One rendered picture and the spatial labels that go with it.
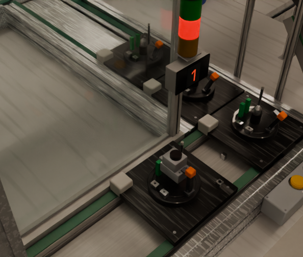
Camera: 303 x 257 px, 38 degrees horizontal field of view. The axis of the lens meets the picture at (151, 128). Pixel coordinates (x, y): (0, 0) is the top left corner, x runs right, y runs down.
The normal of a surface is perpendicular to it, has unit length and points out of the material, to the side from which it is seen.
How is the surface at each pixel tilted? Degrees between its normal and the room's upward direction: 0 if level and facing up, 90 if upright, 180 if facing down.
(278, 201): 0
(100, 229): 0
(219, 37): 0
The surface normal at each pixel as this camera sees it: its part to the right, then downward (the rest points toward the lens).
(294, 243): 0.01, -0.72
